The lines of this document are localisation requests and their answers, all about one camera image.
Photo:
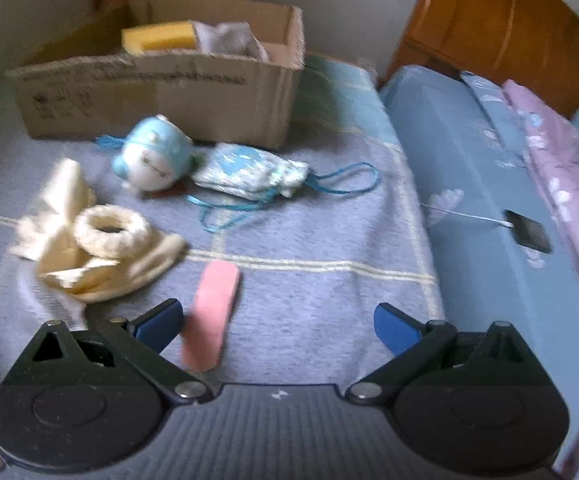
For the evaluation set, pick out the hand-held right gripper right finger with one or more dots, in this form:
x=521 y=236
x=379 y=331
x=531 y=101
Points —
x=394 y=327

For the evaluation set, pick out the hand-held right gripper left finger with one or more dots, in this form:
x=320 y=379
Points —
x=157 y=326

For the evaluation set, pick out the pink sponge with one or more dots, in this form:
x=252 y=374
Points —
x=212 y=310

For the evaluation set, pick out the cream cloth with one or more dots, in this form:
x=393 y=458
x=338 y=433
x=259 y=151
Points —
x=59 y=200

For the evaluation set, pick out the blue and white plush toy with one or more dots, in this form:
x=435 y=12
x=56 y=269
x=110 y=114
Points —
x=154 y=155

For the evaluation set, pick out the blue patterned sachet with tassel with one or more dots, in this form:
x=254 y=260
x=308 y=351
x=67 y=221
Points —
x=247 y=172

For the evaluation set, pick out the brown cardboard box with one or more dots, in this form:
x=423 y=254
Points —
x=169 y=95

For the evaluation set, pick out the grey plaid blanket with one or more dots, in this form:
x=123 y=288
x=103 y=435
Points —
x=294 y=220

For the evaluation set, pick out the black phone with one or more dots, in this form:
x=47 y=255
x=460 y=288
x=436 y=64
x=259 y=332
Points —
x=529 y=232

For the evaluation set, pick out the blue floral bedsheet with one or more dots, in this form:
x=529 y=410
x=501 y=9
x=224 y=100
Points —
x=459 y=160

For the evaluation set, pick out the purple floral pillow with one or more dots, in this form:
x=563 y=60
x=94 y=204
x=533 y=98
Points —
x=569 y=175

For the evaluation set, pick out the teal sheet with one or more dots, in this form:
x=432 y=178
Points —
x=334 y=90

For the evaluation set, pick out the yellow sponge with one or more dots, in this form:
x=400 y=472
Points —
x=159 y=37

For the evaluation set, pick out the grey fabric pouch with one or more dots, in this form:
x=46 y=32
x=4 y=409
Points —
x=229 y=40

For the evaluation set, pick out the wooden headboard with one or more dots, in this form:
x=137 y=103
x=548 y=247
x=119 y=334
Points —
x=494 y=25

